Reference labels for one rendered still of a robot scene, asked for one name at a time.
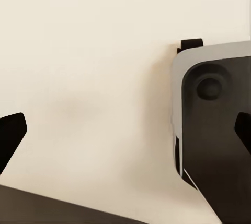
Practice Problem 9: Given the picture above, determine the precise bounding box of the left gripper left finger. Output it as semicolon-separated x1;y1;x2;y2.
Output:
0;112;27;175

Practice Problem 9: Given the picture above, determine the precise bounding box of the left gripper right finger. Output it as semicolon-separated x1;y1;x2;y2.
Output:
234;112;251;154

